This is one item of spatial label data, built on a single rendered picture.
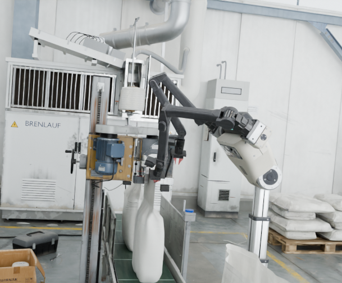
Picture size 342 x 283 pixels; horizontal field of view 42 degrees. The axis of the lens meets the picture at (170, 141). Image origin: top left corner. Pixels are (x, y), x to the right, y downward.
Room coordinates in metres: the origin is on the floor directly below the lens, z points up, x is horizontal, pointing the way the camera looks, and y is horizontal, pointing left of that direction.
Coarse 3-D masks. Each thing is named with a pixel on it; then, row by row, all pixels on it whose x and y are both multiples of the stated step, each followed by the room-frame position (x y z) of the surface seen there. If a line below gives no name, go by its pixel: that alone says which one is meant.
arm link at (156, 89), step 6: (150, 84) 2.79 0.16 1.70; (156, 84) 2.79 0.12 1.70; (156, 90) 2.83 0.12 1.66; (162, 90) 2.85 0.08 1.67; (156, 96) 2.85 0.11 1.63; (162, 96) 2.84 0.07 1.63; (162, 102) 2.85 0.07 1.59; (174, 120) 2.89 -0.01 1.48; (174, 126) 2.89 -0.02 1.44; (180, 126) 2.89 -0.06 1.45
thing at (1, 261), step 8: (0, 256) 3.76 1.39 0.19; (8, 256) 3.79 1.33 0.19; (16, 256) 3.81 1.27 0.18; (24, 256) 3.84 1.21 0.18; (32, 256) 3.73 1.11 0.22; (0, 264) 3.76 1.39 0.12; (8, 264) 3.79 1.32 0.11; (32, 264) 3.71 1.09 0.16; (40, 264) 3.70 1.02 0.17; (0, 272) 3.37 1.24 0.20; (8, 272) 3.39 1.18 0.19; (16, 272) 3.42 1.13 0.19; (24, 272) 3.45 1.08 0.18; (32, 272) 3.48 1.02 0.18; (0, 280) 3.37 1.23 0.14; (8, 280) 3.40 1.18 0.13; (16, 280) 3.42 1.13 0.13; (24, 280) 3.45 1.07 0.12; (32, 280) 3.47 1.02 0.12
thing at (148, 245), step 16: (144, 192) 3.34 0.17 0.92; (144, 208) 3.10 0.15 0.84; (144, 224) 2.94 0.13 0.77; (160, 224) 2.92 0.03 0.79; (144, 240) 2.90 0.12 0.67; (160, 240) 2.91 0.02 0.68; (144, 256) 2.90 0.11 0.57; (160, 256) 2.92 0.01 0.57; (144, 272) 2.89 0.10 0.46; (160, 272) 2.94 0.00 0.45
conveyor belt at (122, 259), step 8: (120, 216) 4.80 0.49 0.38; (120, 224) 4.45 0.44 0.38; (120, 232) 4.13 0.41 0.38; (120, 240) 3.87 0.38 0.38; (120, 248) 3.64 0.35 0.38; (120, 256) 3.44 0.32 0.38; (128, 256) 3.45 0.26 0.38; (120, 264) 3.24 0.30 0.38; (128, 264) 3.26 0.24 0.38; (120, 272) 3.08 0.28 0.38; (128, 272) 3.09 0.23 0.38; (168, 272) 3.16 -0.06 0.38; (120, 280) 2.93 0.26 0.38; (128, 280) 2.94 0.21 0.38; (136, 280) 2.95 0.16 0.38; (160, 280) 2.99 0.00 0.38; (168, 280) 3.00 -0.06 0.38
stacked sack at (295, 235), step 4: (272, 224) 5.68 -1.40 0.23; (272, 228) 5.66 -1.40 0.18; (276, 228) 5.55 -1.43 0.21; (280, 232) 5.44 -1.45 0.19; (284, 232) 5.34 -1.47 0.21; (288, 232) 5.31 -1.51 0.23; (292, 232) 5.31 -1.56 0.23; (296, 232) 5.32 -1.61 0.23; (300, 232) 5.34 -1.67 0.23; (304, 232) 5.35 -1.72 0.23; (308, 232) 5.36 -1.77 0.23; (312, 232) 5.38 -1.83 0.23; (288, 236) 5.27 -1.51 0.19; (292, 236) 5.29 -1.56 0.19; (296, 236) 5.30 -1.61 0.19; (300, 236) 5.31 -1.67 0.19; (304, 236) 5.32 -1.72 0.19; (308, 236) 5.33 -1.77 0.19; (312, 236) 5.35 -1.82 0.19
